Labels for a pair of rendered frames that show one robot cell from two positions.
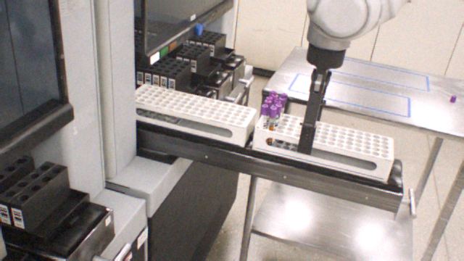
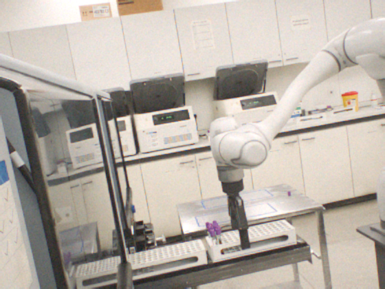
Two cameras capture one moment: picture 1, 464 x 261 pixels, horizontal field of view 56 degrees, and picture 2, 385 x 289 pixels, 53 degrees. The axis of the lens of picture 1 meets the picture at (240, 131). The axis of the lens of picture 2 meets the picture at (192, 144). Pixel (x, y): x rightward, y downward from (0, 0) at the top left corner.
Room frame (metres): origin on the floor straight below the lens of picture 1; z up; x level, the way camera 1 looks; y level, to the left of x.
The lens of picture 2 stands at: (-0.32, 0.41, 1.37)
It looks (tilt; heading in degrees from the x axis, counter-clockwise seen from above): 7 degrees down; 339
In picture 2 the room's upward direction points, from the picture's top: 9 degrees counter-clockwise
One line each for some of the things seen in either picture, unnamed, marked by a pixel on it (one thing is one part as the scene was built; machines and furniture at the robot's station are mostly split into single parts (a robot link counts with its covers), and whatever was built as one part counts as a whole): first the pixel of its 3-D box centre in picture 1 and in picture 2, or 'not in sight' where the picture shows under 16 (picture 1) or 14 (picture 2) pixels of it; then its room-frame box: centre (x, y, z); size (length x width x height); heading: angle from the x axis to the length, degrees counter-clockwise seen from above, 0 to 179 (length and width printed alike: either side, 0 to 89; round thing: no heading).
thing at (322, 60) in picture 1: (322, 66); (234, 193); (0.84, -0.15, 1.02); 0.08 x 0.07 x 0.09; 167
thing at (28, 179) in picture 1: (30, 194); not in sight; (0.54, 0.33, 0.85); 0.12 x 0.02 x 0.06; 165
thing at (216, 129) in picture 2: not in sight; (227, 140); (0.83, -0.15, 1.20); 0.13 x 0.11 x 0.16; 172
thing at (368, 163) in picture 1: (322, 145); (250, 241); (0.84, -0.18, 0.84); 0.30 x 0.10 x 0.06; 77
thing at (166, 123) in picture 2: not in sight; (161, 111); (3.38, -0.74, 1.24); 0.62 x 0.56 x 0.69; 167
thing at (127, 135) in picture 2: not in sight; (102, 124); (3.51, -0.17, 1.22); 0.62 x 0.56 x 0.64; 165
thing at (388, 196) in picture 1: (260, 152); (215, 265); (0.87, -0.05, 0.78); 0.73 x 0.14 x 0.09; 77
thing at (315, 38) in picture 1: (330, 31); (230, 172); (0.84, -0.15, 1.09); 0.09 x 0.09 x 0.06
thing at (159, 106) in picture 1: (191, 115); (161, 262); (0.91, 0.12, 0.83); 0.30 x 0.10 x 0.06; 77
